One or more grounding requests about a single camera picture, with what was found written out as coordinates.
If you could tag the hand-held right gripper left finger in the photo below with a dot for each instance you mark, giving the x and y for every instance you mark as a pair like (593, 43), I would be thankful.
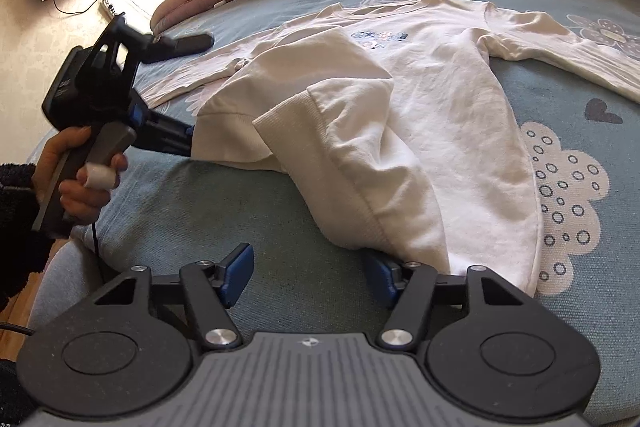
(240, 272)

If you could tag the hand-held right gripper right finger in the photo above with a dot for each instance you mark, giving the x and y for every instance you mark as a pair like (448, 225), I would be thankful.
(380, 281)

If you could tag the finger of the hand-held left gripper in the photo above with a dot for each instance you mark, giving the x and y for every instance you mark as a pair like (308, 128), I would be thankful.
(167, 134)
(180, 44)

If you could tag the white printed sweatshirt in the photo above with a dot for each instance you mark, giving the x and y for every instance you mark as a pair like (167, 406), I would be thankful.
(425, 107)

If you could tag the person's left forearm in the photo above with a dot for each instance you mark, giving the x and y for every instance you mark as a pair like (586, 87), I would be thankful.
(20, 232)

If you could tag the person's left hand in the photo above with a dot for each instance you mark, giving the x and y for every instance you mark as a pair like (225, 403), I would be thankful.
(82, 202)

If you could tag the blue printed bed sheet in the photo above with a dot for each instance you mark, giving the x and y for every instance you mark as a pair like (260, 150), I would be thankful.
(200, 207)

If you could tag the white finger bandage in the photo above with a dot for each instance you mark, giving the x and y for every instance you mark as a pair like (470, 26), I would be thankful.
(97, 174)

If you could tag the white power strip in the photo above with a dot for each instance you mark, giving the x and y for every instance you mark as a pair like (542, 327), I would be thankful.
(106, 8)

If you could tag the person's leg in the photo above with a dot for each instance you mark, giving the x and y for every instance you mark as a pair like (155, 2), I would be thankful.
(65, 282)

